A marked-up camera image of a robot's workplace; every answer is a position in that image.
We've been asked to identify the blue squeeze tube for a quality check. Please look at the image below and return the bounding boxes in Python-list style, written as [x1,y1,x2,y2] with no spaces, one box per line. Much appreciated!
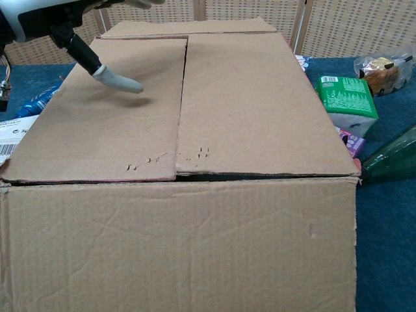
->
[16,81,64,118]

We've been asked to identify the big red cardboard box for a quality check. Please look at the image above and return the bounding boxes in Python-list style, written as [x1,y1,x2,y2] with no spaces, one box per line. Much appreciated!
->
[0,16,363,312]

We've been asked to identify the clear bag of pastry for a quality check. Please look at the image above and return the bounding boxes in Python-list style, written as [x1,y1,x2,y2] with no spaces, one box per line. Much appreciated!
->
[353,45,416,98]

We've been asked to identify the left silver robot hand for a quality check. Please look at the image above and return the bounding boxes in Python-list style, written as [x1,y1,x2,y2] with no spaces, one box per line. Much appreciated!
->
[0,0,163,94]

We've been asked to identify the woven bamboo folding screen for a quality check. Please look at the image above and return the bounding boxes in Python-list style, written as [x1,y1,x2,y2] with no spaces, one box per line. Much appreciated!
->
[0,0,416,66]

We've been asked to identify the blue cookie pack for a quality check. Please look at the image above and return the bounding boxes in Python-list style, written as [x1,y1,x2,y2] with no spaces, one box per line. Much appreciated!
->
[294,55,312,75]

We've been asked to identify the green carton box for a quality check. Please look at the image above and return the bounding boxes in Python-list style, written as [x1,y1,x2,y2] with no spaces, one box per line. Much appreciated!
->
[317,75,380,137]

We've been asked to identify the white plastic food bag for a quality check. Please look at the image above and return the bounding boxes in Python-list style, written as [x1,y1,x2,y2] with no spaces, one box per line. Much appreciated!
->
[0,114,40,166]

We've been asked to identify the small purple box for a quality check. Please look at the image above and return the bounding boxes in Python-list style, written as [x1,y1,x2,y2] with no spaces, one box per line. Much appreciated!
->
[336,127,367,159]

